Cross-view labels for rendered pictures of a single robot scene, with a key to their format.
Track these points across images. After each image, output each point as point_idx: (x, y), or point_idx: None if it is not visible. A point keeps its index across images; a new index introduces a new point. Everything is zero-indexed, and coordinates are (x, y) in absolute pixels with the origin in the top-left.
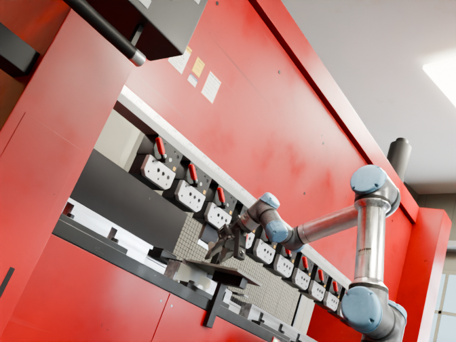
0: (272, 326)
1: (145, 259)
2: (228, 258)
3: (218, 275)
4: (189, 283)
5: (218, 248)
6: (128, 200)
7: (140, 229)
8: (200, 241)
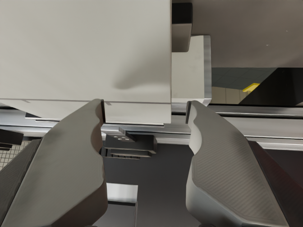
0: None
1: (166, 129)
2: (48, 141)
3: None
4: (182, 20)
5: (245, 181)
6: (167, 212)
7: (132, 182)
8: (126, 197)
